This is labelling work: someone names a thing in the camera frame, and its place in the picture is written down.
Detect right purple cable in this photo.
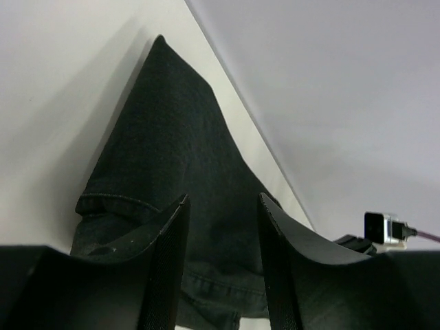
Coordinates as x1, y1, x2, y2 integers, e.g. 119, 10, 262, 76
414, 229, 440, 243

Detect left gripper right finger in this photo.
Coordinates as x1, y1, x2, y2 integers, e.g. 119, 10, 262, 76
257, 194, 439, 329

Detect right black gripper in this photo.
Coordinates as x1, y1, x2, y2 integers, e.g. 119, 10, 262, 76
335, 234, 377, 256

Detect black trousers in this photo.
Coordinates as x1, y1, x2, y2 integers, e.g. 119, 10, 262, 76
71, 36, 269, 329

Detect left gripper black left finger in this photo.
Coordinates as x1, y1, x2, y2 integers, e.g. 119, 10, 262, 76
1, 195, 190, 329

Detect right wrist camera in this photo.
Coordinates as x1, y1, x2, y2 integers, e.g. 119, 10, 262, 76
364, 212, 417, 252

